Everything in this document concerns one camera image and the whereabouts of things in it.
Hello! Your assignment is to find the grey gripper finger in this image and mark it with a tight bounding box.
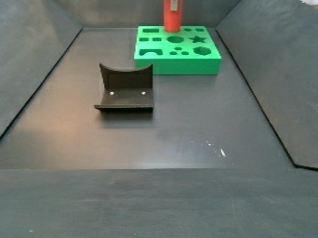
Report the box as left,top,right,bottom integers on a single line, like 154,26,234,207
170,0,179,12

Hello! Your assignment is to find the red oval peg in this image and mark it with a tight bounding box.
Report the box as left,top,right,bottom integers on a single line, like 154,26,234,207
165,0,183,33

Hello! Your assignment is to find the green shape sorter block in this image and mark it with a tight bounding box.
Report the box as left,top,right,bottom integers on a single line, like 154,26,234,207
134,26,222,75

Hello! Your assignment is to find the black curved holder stand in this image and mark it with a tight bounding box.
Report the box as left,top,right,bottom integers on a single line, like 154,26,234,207
95,64,154,112

